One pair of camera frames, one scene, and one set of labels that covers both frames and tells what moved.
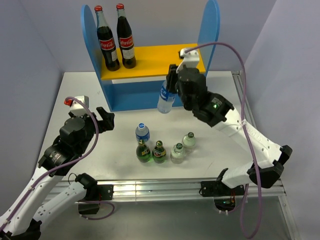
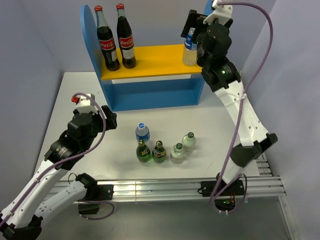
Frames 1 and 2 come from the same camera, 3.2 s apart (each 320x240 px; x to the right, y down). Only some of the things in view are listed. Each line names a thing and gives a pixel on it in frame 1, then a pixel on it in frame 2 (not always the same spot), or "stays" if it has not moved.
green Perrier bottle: x=143 y=153 stays
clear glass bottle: x=188 y=142 stays
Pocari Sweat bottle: x=142 y=132 stays
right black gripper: x=171 y=77 → x=190 y=22
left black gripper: x=106 y=116 stays
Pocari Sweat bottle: x=166 y=99 → x=190 y=49
